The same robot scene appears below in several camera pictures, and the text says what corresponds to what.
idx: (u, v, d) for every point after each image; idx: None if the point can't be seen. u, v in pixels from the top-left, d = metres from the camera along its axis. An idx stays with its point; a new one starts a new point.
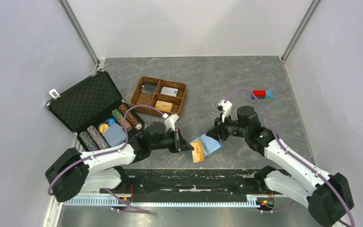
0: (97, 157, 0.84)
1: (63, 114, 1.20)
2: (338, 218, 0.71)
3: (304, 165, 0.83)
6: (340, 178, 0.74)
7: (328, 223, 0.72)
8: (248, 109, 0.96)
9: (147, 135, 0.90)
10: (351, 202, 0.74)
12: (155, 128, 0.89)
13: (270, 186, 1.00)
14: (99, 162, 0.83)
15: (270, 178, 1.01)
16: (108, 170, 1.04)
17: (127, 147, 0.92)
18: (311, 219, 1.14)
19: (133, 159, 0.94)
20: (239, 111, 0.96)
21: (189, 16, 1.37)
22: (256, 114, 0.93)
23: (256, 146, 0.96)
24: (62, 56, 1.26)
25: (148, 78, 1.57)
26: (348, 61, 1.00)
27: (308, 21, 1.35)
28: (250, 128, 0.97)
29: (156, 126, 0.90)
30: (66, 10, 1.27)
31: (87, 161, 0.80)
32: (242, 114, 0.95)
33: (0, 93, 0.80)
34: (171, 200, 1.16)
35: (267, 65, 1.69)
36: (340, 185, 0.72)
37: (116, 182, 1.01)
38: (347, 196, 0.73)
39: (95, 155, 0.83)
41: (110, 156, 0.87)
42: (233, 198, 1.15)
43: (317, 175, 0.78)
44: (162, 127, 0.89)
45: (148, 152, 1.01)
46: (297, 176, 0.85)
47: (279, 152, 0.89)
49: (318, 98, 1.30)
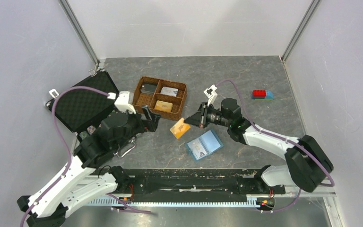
0: (44, 197, 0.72)
1: (63, 114, 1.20)
2: (318, 180, 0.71)
3: (275, 136, 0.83)
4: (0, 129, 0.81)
6: (308, 139, 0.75)
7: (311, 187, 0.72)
8: (233, 103, 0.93)
9: (103, 132, 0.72)
10: (328, 161, 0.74)
12: (112, 121, 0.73)
13: (268, 181, 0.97)
14: (47, 204, 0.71)
15: (264, 173, 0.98)
16: (99, 178, 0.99)
17: (73, 163, 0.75)
18: (311, 218, 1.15)
19: (88, 165, 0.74)
20: (224, 104, 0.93)
21: (189, 15, 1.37)
22: (240, 109, 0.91)
23: (237, 137, 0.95)
24: (62, 56, 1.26)
25: (148, 78, 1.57)
26: (348, 61, 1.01)
27: (308, 21, 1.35)
28: (232, 121, 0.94)
29: (115, 118, 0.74)
30: (66, 10, 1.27)
31: (35, 209, 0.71)
32: (226, 108, 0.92)
33: (0, 92, 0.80)
34: (170, 200, 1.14)
35: (267, 65, 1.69)
36: (310, 146, 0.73)
37: (112, 187, 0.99)
38: (321, 155, 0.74)
39: (39, 198, 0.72)
41: (58, 187, 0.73)
42: (233, 199, 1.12)
43: (287, 141, 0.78)
44: (124, 120, 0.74)
45: (108, 159, 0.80)
46: (274, 151, 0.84)
47: (254, 133, 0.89)
49: (318, 98, 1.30)
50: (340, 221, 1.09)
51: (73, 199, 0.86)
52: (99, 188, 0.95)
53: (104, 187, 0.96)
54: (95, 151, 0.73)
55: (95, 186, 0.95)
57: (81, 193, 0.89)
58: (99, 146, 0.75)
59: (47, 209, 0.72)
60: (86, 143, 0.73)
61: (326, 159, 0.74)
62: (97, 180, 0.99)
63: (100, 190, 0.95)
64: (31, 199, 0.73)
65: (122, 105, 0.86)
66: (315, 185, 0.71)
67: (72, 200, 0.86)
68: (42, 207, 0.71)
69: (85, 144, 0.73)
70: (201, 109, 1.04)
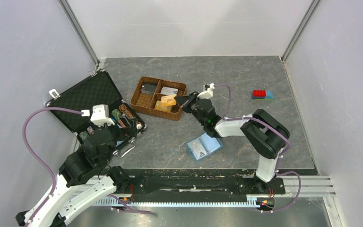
0: (37, 215, 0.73)
1: (63, 114, 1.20)
2: (277, 145, 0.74)
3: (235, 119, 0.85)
4: (0, 129, 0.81)
6: (260, 112, 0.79)
7: (274, 155, 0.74)
8: (206, 102, 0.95)
9: (87, 150, 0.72)
10: (282, 126, 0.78)
12: (96, 138, 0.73)
13: (265, 178, 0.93)
14: (40, 221, 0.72)
15: (257, 172, 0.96)
16: (96, 183, 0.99)
17: (59, 182, 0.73)
18: (311, 218, 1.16)
19: (72, 184, 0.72)
20: (198, 106, 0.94)
21: (189, 15, 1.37)
22: (213, 108, 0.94)
23: (212, 133, 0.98)
24: (62, 57, 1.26)
25: (148, 78, 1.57)
26: (348, 61, 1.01)
27: (308, 21, 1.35)
28: (207, 119, 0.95)
29: (99, 135, 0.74)
30: (66, 10, 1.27)
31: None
32: (201, 109, 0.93)
33: (0, 92, 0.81)
34: (170, 200, 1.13)
35: (267, 65, 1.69)
36: (262, 117, 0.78)
37: (110, 190, 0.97)
38: (274, 121, 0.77)
39: (32, 216, 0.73)
41: (46, 206, 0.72)
42: (233, 199, 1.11)
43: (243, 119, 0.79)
44: (108, 137, 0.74)
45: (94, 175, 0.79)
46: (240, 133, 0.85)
47: (222, 123, 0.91)
49: (317, 98, 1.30)
50: (340, 221, 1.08)
51: (71, 207, 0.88)
52: (97, 194, 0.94)
53: (102, 190, 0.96)
54: (79, 168, 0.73)
55: (93, 192, 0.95)
57: (78, 201, 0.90)
58: (84, 163, 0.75)
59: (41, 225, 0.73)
60: (71, 160, 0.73)
61: (280, 125, 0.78)
62: (95, 185, 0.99)
63: (98, 195, 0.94)
64: (26, 217, 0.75)
65: (99, 120, 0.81)
66: (275, 152, 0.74)
67: (68, 209, 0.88)
68: (36, 224, 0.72)
69: (70, 161, 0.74)
70: (190, 96, 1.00)
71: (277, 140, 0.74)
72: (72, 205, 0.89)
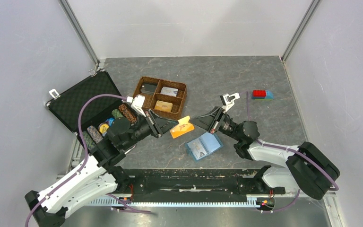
0: (55, 192, 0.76)
1: (63, 114, 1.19)
2: (325, 185, 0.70)
3: (275, 147, 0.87)
4: None
6: (307, 145, 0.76)
7: (320, 194, 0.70)
8: (252, 126, 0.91)
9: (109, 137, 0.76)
10: (336, 169, 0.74)
12: (116, 127, 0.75)
13: (269, 183, 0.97)
14: (58, 198, 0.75)
15: (265, 175, 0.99)
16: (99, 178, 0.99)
17: (89, 162, 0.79)
18: (311, 219, 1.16)
19: (102, 165, 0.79)
20: (246, 130, 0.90)
21: (189, 16, 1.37)
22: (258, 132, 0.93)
23: (244, 153, 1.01)
24: (62, 56, 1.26)
25: (148, 78, 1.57)
26: (348, 61, 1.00)
27: (308, 21, 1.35)
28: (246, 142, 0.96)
29: (117, 124, 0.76)
30: (67, 10, 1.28)
31: (45, 203, 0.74)
32: (248, 135, 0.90)
33: (0, 92, 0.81)
34: (170, 200, 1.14)
35: (267, 65, 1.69)
36: (310, 152, 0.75)
37: (110, 187, 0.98)
38: (323, 159, 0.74)
39: (51, 193, 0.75)
41: (69, 185, 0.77)
42: (233, 199, 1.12)
43: (288, 150, 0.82)
44: (126, 125, 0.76)
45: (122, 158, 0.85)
46: (278, 161, 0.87)
47: (258, 147, 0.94)
49: (318, 98, 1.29)
50: (340, 221, 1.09)
51: (73, 199, 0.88)
52: (99, 189, 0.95)
53: (104, 187, 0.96)
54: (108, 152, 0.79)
55: (95, 187, 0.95)
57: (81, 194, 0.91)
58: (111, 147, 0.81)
59: (56, 205, 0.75)
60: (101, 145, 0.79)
61: (331, 164, 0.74)
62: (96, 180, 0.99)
63: (99, 191, 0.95)
64: (42, 194, 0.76)
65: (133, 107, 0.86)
66: (323, 191, 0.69)
67: (71, 200, 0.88)
68: (54, 201, 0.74)
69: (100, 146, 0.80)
70: (216, 114, 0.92)
71: (327, 180, 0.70)
72: (74, 196, 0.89)
